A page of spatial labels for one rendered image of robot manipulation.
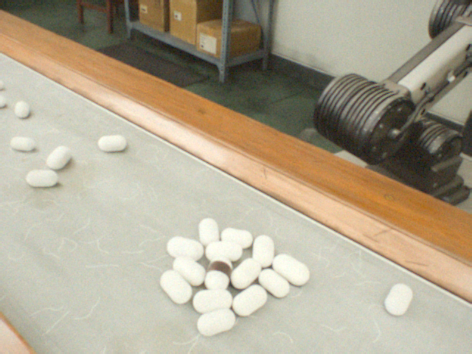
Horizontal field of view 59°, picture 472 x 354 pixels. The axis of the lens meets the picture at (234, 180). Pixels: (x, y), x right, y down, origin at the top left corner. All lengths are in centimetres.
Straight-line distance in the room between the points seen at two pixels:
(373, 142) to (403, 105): 8
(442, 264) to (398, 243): 5
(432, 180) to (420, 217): 49
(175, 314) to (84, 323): 8
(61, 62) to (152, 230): 47
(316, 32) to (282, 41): 28
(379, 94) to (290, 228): 34
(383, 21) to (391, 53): 18
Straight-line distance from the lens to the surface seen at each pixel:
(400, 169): 103
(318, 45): 282
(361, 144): 71
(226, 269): 40
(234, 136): 59
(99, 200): 52
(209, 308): 38
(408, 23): 252
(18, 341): 37
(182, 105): 67
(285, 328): 39
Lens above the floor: 105
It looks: 35 degrees down
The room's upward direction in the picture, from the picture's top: 5 degrees clockwise
